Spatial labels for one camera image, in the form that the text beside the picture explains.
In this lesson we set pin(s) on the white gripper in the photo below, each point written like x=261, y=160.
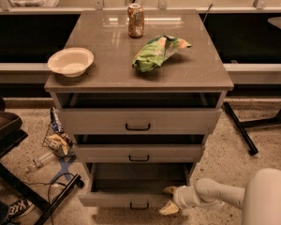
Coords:
x=180, y=196

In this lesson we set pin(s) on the grey drawer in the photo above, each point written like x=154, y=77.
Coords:
x=137, y=186
x=138, y=153
x=139, y=121

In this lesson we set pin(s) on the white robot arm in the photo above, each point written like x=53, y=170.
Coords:
x=259, y=201

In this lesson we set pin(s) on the grey drawer cabinet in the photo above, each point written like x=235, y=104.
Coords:
x=193, y=78

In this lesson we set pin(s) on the black stand base right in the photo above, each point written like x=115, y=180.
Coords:
x=243, y=126

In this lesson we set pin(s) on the clear plastic bottle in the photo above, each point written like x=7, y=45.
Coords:
x=39, y=162

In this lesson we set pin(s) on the green chip bag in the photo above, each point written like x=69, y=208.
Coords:
x=156, y=51

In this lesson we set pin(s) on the black white sneaker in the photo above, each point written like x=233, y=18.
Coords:
x=20, y=208

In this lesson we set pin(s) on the white bowl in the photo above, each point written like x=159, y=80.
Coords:
x=71, y=62

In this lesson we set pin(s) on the orange soda can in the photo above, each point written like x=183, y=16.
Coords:
x=135, y=20

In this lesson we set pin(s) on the wire basket with snacks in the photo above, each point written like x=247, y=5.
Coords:
x=56, y=138

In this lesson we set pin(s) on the black chair frame left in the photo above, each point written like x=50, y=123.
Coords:
x=23, y=127

